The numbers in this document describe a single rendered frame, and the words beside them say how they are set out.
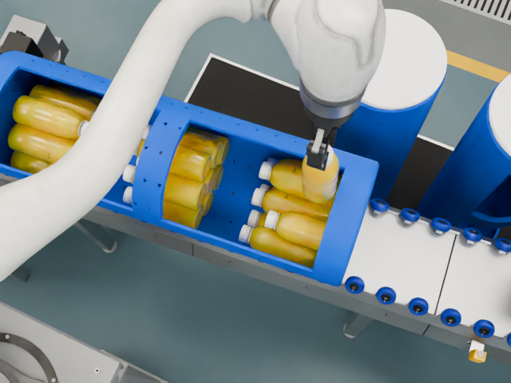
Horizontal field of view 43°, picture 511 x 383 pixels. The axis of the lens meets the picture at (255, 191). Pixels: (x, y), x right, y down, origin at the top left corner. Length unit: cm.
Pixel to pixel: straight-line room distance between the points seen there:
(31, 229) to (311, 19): 37
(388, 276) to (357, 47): 92
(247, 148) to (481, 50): 162
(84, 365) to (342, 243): 59
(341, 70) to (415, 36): 96
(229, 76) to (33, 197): 197
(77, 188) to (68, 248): 195
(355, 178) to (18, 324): 77
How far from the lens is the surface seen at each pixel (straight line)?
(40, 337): 148
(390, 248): 159
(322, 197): 124
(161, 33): 79
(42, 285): 266
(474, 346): 162
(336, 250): 130
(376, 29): 73
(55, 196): 72
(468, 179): 185
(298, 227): 137
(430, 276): 159
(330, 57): 73
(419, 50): 168
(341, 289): 156
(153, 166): 134
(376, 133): 172
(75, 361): 145
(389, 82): 162
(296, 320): 247
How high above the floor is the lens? 246
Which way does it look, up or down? 71 degrees down
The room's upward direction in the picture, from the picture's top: 8 degrees counter-clockwise
